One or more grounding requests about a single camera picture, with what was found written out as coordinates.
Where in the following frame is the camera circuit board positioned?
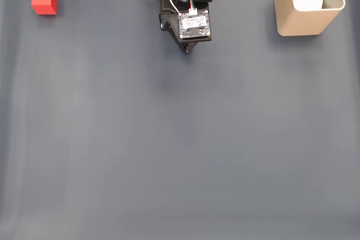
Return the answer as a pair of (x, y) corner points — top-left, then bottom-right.
(178, 10), (213, 42)

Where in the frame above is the beige open box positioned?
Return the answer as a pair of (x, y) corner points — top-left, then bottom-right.
(274, 0), (347, 37)

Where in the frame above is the dark grey table mat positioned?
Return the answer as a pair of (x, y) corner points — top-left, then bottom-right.
(0, 0), (360, 240)

